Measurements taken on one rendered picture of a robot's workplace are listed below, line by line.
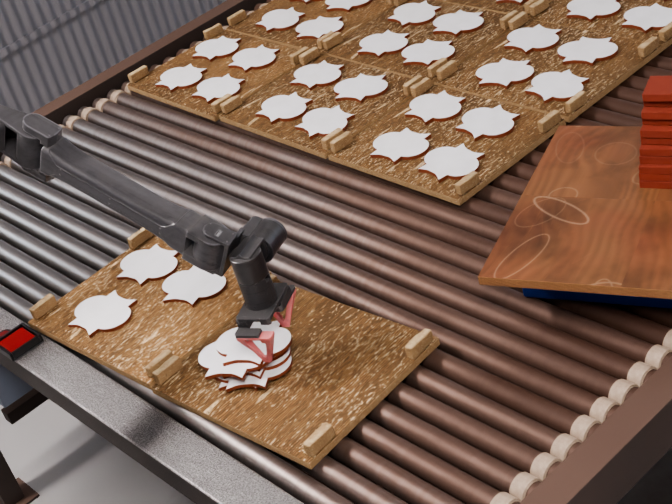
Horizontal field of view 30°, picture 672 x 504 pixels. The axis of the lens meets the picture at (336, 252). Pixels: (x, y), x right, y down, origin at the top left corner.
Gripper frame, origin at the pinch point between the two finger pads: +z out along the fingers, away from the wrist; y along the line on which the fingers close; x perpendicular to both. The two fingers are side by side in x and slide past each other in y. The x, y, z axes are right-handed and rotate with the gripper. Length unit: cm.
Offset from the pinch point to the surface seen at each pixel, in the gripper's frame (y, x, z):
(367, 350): 3.7, -15.0, 5.5
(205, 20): 146, 77, 3
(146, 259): 31, 43, 4
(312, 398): -9.1, -8.6, 5.4
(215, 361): -4.8, 10.6, 0.9
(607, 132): 58, -52, -4
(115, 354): 1.2, 36.1, 4.7
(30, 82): 245, 225, 67
